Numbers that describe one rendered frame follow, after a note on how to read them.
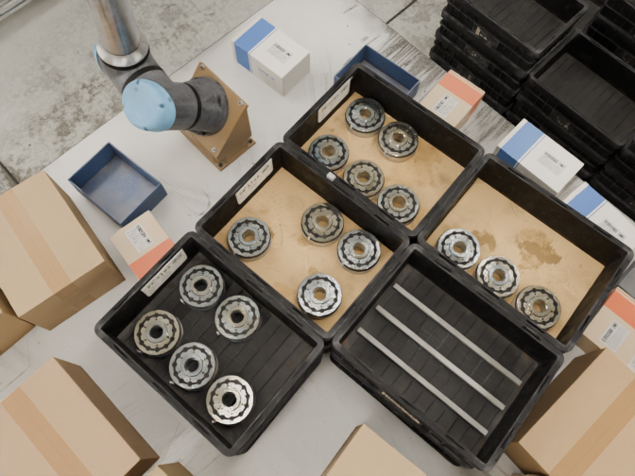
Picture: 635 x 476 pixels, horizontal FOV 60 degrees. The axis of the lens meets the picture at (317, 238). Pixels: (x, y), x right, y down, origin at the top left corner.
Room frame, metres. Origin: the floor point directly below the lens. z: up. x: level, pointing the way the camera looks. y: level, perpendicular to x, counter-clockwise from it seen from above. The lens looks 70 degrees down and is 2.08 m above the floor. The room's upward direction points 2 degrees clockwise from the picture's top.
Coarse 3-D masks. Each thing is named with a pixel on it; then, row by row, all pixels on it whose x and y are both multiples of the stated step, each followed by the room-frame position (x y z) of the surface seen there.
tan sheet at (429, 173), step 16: (352, 96) 0.88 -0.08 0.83; (336, 112) 0.82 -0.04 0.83; (320, 128) 0.77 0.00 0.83; (336, 128) 0.78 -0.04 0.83; (304, 144) 0.72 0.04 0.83; (352, 144) 0.73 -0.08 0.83; (368, 144) 0.73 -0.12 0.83; (352, 160) 0.68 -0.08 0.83; (368, 160) 0.69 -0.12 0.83; (384, 160) 0.69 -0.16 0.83; (416, 160) 0.69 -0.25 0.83; (432, 160) 0.69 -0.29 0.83; (448, 160) 0.69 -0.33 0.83; (384, 176) 0.64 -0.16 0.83; (400, 176) 0.64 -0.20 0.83; (416, 176) 0.65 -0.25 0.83; (432, 176) 0.65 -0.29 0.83; (448, 176) 0.65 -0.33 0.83; (416, 192) 0.60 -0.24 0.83; (432, 192) 0.60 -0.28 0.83; (416, 224) 0.51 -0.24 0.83
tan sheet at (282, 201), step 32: (288, 192) 0.59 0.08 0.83; (288, 224) 0.50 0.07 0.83; (320, 224) 0.50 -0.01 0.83; (352, 224) 0.51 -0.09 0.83; (288, 256) 0.42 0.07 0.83; (320, 256) 0.42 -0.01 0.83; (384, 256) 0.43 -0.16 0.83; (288, 288) 0.34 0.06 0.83; (352, 288) 0.34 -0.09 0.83; (320, 320) 0.26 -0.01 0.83
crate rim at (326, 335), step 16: (304, 160) 0.63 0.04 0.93; (320, 176) 0.58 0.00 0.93; (368, 208) 0.51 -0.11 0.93; (384, 224) 0.47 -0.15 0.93; (208, 240) 0.42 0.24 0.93; (384, 272) 0.36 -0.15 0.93; (272, 288) 0.31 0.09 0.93; (368, 288) 0.32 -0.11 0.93; (288, 304) 0.28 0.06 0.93; (352, 304) 0.28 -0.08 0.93; (304, 320) 0.25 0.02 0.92
